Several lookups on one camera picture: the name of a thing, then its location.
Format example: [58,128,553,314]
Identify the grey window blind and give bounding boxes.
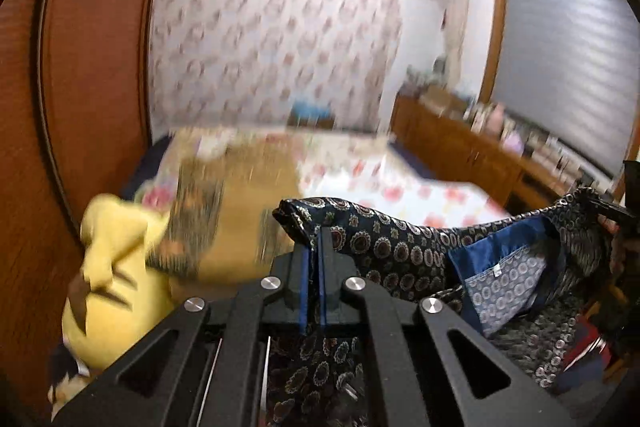
[481,0,639,182]

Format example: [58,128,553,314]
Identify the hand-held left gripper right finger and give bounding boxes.
[316,227,577,427]

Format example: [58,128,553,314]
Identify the white flower print blanket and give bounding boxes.
[294,151,512,229]

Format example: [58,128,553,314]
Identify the cardboard box with blue contents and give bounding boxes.
[287,101,336,130]

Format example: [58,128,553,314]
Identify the tied floral side curtain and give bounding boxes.
[442,0,474,88]

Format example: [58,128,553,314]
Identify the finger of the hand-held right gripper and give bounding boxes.
[590,198,635,229]

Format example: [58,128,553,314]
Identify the pink tissue pack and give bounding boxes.
[505,127,527,154]

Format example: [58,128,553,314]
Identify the brown slatted wooden wardrobe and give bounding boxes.
[0,0,177,358]

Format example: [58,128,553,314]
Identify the yellow plush toy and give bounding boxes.
[47,193,177,409]

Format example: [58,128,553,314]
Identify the ring patterned sheer curtain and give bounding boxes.
[147,0,407,131]

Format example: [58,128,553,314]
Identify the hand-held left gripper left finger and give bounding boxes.
[52,227,315,427]

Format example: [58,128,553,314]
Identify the brown patterned pillow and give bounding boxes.
[164,141,302,294]

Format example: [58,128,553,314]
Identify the beige floral bed sheet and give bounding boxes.
[165,127,397,175]

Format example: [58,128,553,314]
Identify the wooden sideboard cabinet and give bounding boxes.
[389,93,617,214]

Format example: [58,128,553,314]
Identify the navy patterned satin shirt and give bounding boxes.
[267,186,627,427]

